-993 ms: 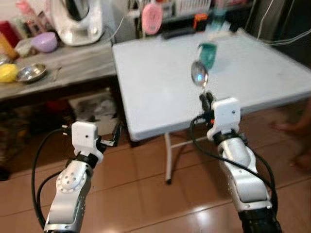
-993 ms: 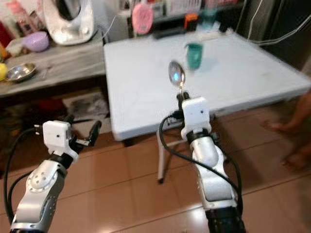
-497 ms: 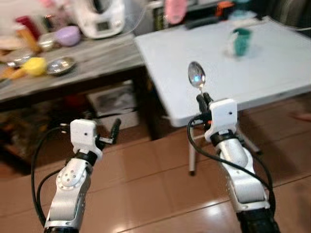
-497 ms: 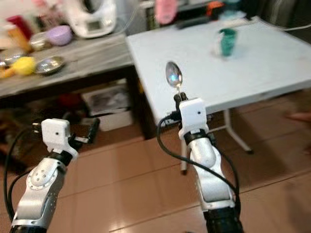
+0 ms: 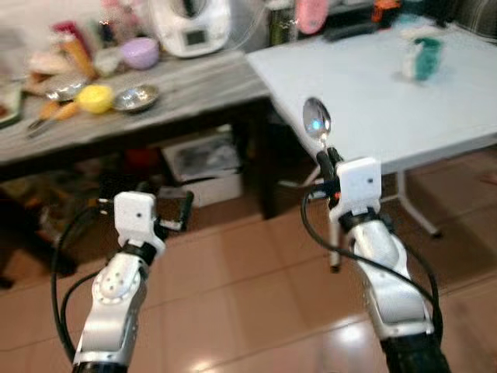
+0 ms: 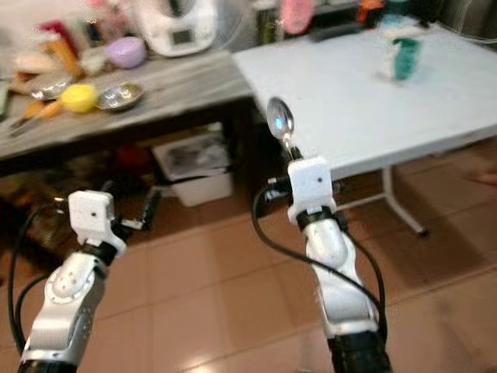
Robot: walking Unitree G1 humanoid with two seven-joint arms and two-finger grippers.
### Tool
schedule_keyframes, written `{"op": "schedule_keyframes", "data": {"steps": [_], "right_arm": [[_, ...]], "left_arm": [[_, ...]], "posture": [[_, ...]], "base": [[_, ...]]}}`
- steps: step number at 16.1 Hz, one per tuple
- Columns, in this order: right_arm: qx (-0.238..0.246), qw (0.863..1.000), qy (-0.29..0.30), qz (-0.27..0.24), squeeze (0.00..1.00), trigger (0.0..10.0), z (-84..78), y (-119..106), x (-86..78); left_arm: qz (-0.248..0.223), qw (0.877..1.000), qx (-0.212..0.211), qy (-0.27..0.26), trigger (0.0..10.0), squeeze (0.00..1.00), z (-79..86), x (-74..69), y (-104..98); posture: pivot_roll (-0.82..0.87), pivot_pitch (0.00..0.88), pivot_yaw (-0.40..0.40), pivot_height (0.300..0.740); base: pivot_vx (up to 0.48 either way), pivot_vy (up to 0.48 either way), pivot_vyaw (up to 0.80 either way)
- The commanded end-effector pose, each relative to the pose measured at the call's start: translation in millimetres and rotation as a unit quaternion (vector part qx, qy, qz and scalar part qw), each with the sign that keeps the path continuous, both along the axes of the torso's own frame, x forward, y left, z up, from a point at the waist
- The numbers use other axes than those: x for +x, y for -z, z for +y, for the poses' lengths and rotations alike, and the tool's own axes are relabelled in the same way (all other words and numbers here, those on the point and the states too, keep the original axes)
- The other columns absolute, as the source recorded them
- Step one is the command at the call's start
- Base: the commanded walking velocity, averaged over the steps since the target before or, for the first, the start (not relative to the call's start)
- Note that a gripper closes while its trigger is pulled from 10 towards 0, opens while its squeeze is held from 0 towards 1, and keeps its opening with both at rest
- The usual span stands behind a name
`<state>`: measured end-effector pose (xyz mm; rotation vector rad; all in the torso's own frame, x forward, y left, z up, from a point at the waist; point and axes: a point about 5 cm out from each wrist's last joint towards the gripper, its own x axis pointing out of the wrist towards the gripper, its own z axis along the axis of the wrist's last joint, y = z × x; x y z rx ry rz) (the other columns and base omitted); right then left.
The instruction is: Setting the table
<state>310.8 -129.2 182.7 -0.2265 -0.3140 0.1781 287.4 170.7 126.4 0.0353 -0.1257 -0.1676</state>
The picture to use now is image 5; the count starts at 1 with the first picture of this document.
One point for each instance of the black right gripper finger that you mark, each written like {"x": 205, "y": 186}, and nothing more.
{"x": 336, "y": 155}
{"x": 322, "y": 165}

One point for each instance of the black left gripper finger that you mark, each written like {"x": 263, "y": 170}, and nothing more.
{"x": 107, "y": 207}
{"x": 187, "y": 210}

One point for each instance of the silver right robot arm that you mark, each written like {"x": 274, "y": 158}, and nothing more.
{"x": 392, "y": 280}

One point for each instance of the white plastic bin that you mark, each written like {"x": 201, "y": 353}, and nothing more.
{"x": 213, "y": 189}

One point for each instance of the red item under table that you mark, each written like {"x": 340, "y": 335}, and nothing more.
{"x": 141, "y": 159}

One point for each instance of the white folding table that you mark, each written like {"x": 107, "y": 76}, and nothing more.
{"x": 373, "y": 101}

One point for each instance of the steel tongs with orange tips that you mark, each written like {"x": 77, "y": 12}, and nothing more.
{"x": 64, "y": 110}

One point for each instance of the yellow silicone cup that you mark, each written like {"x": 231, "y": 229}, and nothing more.
{"x": 95, "y": 99}

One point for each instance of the round steel bowl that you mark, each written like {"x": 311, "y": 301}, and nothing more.
{"x": 137, "y": 98}

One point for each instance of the flat black item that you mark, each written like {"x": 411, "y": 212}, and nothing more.
{"x": 348, "y": 31}

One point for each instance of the shallow steel plate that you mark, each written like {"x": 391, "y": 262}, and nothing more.
{"x": 64, "y": 88}

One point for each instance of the green serving tray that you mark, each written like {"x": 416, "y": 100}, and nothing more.
{"x": 9, "y": 109}

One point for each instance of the pink plastic item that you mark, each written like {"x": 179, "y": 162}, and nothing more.
{"x": 311, "y": 15}

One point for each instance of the clear lidded food container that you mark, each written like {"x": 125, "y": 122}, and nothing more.
{"x": 107, "y": 62}

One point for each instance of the orange squeeze sauce bottle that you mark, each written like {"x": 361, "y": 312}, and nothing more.
{"x": 79, "y": 56}

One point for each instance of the small orange item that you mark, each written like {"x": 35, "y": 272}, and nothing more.
{"x": 386, "y": 10}

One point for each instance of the plastic bag with bread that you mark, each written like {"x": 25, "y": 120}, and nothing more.
{"x": 50, "y": 62}

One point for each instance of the purple plastic bowl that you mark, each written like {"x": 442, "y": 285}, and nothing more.
{"x": 140, "y": 53}

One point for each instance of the dark red plastic jar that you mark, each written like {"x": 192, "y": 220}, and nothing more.
{"x": 67, "y": 33}

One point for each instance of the white kitchen cooking machine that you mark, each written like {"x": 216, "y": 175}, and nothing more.
{"x": 190, "y": 27}

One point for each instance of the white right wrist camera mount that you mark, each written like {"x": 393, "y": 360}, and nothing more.
{"x": 357, "y": 186}

